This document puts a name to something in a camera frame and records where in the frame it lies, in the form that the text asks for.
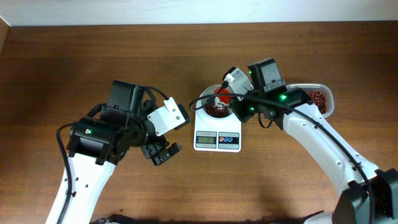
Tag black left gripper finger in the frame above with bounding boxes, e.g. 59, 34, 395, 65
151, 142, 183, 166
141, 142, 162, 159

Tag red plastic scoop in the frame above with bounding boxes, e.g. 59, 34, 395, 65
214, 86, 231, 105

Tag white digital kitchen scale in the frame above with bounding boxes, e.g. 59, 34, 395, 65
193, 97, 242, 152

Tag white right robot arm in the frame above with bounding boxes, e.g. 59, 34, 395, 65
223, 58, 397, 224

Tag red adzuki beans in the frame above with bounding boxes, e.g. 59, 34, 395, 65
306, 90, 326, 114

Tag clear plastic food container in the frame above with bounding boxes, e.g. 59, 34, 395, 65
287, 83, 335, 118

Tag white round bowl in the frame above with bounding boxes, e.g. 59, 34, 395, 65
200, 85, 233, 119

